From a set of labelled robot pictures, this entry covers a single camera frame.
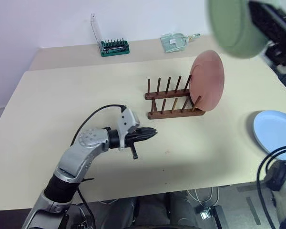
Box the blue plate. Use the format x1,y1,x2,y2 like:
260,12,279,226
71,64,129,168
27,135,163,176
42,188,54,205
253,110,286,161

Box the clear plastic bag with tool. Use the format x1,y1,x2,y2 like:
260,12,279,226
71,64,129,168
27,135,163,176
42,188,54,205
160,32,202,54

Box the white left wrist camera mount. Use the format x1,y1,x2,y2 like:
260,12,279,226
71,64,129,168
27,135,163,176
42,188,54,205
117,105,141,152

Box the white cables under table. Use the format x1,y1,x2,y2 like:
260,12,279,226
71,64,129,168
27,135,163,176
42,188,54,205
187,187,220,206

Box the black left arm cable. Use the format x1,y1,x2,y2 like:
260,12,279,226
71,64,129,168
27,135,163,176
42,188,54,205
70,104,125,146

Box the green plate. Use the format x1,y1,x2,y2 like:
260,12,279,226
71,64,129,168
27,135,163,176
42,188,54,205
206,0,270,59

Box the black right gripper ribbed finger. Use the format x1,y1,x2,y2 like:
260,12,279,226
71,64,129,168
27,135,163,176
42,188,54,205
248,0,286,46

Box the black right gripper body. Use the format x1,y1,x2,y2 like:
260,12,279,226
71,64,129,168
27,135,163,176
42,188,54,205
265,40,286,67

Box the wooden dish rack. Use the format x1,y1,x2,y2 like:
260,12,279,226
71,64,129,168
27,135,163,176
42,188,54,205
144,75,205,120

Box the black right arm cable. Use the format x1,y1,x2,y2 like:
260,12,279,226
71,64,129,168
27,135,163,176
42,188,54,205
256,144,286,229

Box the black device on floor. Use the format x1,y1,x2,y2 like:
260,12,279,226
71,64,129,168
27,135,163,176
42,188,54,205
195,204,226,229

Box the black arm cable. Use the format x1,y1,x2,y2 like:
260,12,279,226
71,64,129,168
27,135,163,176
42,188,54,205
256,144,286,229
70,104,125,146

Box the pink plate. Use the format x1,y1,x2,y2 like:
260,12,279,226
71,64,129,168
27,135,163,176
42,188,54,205
188,50,226,112

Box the green screwdriver bit set case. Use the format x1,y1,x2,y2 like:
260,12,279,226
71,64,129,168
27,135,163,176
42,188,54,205
90,13,131,58

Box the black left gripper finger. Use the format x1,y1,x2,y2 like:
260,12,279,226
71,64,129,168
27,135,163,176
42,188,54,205
136,127,158,136
137,133,158,142

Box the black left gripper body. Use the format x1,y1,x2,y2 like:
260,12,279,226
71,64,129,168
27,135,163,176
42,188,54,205
125,130,140,160

